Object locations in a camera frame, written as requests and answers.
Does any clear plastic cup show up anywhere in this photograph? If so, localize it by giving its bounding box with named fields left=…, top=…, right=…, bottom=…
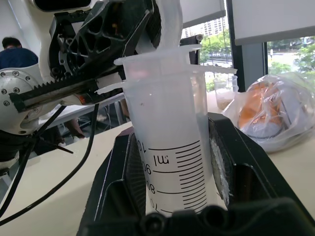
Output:
left=213, top=74, right=239, bottom=110

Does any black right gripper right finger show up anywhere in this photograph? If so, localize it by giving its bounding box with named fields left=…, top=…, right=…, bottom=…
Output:
left=208, top=112, right=309, bottom=218

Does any black window frame post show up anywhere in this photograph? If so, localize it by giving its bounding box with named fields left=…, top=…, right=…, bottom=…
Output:
left=225, top=0, right=269, bottom=93

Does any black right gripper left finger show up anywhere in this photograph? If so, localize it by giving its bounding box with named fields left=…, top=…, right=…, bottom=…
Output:
left=83, top=133, right=149, bottom=223

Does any white background table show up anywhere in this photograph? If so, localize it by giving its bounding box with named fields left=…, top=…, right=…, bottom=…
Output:
left=38, top=92, right=126, bottom=130

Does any person in blue shirt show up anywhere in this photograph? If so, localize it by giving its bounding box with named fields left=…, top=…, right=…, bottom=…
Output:
left=0, top=36, right=39, bottom=71

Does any black cable tie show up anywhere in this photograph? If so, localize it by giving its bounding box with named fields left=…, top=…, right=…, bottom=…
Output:
left=9, top=105, right=74, bottom=190

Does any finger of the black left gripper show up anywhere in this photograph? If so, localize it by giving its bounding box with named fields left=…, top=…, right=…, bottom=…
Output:
left=78, top=1, right=155, bottom=72
left=134, top=0, right=163, bottom=54

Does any translucent plastic measuring cup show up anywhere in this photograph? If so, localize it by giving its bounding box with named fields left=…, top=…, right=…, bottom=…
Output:
left=94, top=0, right=239, bottom=217

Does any white window blind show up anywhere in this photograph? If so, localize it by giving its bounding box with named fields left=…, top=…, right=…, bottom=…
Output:
left=179, top=0, right=227, bottom=25
left=232, top=0, right=315, bottom=47

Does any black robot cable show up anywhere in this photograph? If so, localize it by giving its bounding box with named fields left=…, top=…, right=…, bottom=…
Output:
left=0, top=103, right=100, bottom=226

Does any clear plastic bag with contents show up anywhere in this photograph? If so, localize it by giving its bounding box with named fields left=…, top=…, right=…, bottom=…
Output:
left=222, top=73, right=315, bottom=153

